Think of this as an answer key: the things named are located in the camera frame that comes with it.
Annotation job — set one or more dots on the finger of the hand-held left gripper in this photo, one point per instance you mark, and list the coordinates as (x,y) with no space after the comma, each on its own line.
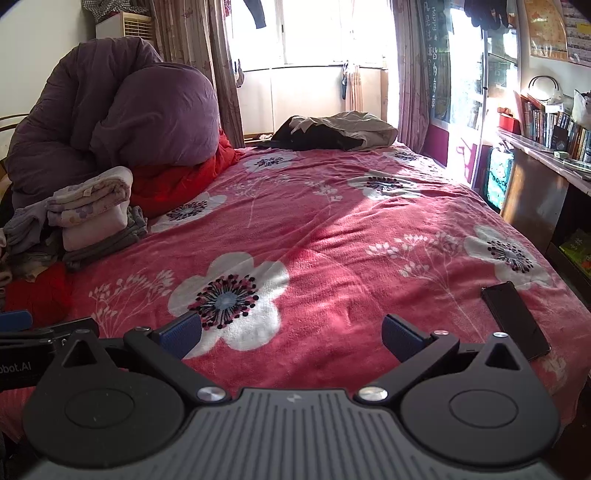
(51,332)
(14,319)

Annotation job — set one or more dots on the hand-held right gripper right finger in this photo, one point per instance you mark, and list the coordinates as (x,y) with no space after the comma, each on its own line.
(402,338)

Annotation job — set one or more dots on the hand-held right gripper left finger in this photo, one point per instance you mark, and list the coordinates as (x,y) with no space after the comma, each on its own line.
(181,334)

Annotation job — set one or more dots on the red knit sweater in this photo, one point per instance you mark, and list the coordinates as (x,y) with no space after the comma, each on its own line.
(41,290)

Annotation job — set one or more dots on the lavender folded garment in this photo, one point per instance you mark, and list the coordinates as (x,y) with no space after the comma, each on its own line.
(27,226)

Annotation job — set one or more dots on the grey folded garment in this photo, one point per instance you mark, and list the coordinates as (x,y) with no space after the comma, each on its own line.
(106,251)

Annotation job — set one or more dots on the pale pink folded garment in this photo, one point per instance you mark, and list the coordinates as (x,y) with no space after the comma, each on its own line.
(94,233)

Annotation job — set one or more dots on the black smartphone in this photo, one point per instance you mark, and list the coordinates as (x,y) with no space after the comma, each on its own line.
(515,318)

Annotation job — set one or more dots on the pink floral bed sheet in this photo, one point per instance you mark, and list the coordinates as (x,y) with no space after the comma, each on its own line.
(323,240)

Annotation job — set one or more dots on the red quilt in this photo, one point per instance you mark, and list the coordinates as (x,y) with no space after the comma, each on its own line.
(175,184)

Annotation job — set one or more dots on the green printed bag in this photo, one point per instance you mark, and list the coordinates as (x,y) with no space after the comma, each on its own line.
(498,180)

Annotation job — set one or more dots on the green book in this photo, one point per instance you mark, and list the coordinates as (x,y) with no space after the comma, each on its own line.
(577,251)

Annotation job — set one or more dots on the wooden desk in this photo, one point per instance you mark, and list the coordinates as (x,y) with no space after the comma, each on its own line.
(535,194)

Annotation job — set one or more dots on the beige and black jacket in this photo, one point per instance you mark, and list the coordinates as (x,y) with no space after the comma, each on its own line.
(355,129)

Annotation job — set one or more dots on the purple duvet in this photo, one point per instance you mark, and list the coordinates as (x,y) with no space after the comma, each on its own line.
(152,115)

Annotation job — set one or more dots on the red box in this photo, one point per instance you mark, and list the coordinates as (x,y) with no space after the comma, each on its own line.
(509,122)

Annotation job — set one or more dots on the row of books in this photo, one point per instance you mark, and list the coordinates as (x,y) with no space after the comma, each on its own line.
(549,124)

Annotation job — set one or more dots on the brown floral curtain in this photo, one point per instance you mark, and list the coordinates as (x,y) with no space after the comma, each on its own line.
(221,69)
(411,78)

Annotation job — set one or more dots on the dark printed door banner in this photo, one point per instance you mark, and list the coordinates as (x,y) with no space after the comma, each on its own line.
(436,60)

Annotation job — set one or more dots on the white window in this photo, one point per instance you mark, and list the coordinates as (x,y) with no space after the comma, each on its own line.
(332,37)

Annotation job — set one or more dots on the cream air conditioner unit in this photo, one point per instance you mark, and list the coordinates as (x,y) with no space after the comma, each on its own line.
(122,27)

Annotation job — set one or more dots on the dark hanging garment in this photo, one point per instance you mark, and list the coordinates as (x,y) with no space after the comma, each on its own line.
(255,14)

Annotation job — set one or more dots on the black hanging garment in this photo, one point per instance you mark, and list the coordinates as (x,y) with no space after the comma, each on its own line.
(485,14)

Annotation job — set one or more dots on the yellow wall map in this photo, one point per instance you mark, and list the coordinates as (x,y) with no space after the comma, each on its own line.
(547,32)

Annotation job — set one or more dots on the dark wall chart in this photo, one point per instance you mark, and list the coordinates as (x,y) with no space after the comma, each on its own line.
(579,32)

